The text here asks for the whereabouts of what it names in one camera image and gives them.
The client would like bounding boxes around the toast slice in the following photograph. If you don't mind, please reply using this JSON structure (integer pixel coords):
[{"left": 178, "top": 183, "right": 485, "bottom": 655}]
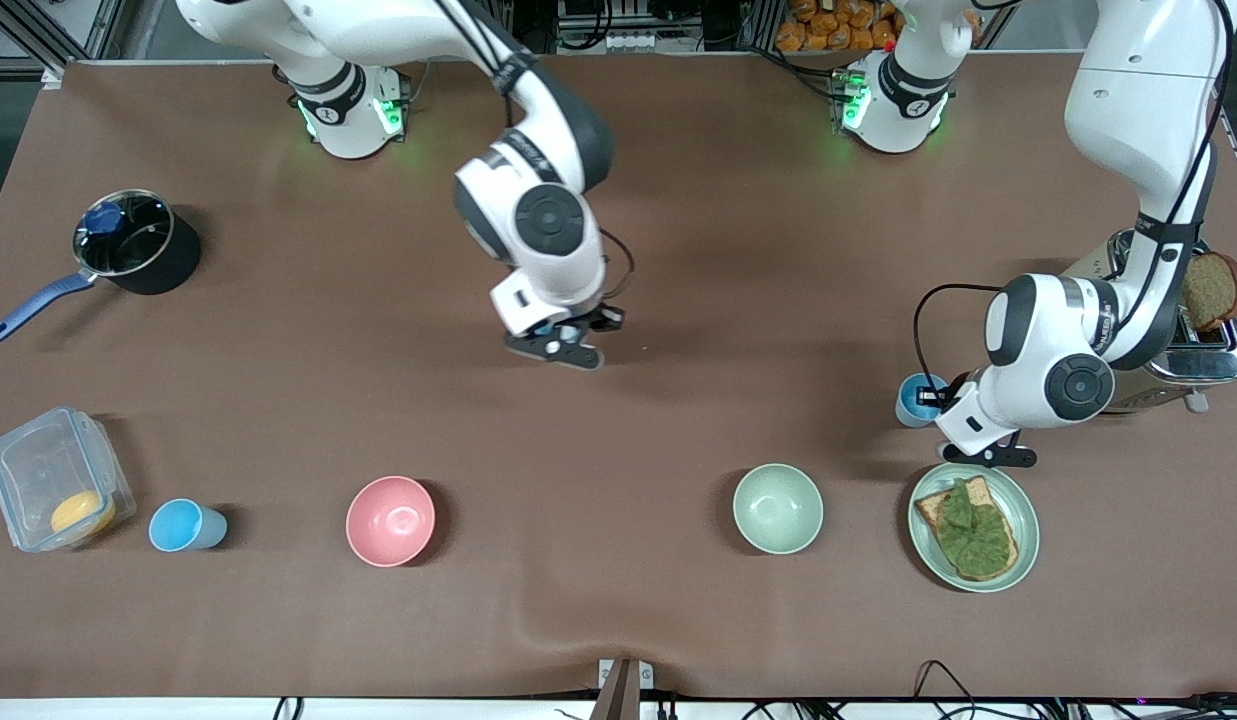
[{"left": 915, "top": 475, "right": 1019, "bottom": 582}]

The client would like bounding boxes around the green lettuce leaf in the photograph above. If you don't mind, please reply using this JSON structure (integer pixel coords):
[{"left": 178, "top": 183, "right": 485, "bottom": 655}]
[{"left": 938, "top": 479, "right": 1015, "bottom": 577}]

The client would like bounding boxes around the pale green plate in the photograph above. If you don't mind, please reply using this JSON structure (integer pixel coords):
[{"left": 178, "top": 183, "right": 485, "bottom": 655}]
[{"left": 907, "top": 462, "right": 1041, "bottom": 593}]

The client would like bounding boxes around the brown table cover cloth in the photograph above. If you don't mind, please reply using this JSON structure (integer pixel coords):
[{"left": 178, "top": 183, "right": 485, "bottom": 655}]
[{"left": 0, "top": 52, "right": 1237, "bottom": 701}]

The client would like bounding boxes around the pale green bowl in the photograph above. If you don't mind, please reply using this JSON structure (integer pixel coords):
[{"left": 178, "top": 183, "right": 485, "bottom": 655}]
[{"left": 732, "top": 462, "right": 825, "bottom": 556}]

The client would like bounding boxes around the beige steel toaster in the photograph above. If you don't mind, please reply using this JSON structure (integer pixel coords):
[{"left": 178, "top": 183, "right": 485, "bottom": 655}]
[{"left": 1063, "top": 228, "right": 1237, "bottom": 414}]

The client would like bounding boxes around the pink bowl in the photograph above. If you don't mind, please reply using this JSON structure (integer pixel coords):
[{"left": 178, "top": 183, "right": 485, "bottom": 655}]
[{"left": 345, "top": 475, "right": 437, "bottom": 568}]

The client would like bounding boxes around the brown bread slice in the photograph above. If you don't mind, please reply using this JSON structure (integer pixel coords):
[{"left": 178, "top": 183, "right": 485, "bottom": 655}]
[{"left": 1178, "top": 252, "right": 1237, "bottom": 334}]

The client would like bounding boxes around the bag of orange buns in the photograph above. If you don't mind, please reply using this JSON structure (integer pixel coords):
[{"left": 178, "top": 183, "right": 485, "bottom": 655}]
[{"left": 775, "top": 0, "right": 904, "bottom": 53}]

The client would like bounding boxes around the glass lid blue knob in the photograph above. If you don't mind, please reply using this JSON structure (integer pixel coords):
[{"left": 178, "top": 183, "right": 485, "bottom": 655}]
[{"left": 73, "top": 189, "right": 174, "bottom": 279}]

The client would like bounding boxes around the yellow round food piece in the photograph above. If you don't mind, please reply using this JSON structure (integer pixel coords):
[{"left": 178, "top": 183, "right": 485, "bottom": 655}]
[{"left": 50, "top": 490, "right": 117, "bottom": 536}]

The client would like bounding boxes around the clear plastic container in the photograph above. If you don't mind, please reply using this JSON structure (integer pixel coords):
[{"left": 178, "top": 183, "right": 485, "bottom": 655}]
[{"left": 0, "top": 405, "right": 137, "bottom": 553}]

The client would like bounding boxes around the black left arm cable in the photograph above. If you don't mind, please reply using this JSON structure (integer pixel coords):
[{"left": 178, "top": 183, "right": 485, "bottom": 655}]
[{"left": 913, "top": 0, "right": 1237, "bottom": 401}]

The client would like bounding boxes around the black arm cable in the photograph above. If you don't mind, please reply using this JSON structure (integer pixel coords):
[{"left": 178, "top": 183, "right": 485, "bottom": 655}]
[
  {"left": 433, "top": 0, "right": 636, "bottom": 301},
  {"left": 913, "top": 0, "right": 1237, "bottom": 401}
]

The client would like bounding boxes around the black looped floor cable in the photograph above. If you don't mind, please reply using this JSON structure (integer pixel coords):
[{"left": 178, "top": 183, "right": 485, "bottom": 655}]
[{"left": 913, "top": 659, "right": 981, "bottom": 720}]

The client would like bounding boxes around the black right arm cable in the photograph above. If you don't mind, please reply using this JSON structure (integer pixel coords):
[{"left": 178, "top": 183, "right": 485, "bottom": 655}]
[{"left": 433, "top": 0, "right": 636, "bottom": 301}]

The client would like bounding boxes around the black pot blue handle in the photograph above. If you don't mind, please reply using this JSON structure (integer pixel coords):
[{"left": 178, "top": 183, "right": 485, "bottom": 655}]
[{"left": 0, "top": 188, "right": 204, "bottom": 344}]

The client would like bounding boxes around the metal table bracket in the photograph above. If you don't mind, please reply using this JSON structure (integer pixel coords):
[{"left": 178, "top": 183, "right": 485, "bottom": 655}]
[{"left": 590, "top": 658, "right": 655, "bottom": 720}]

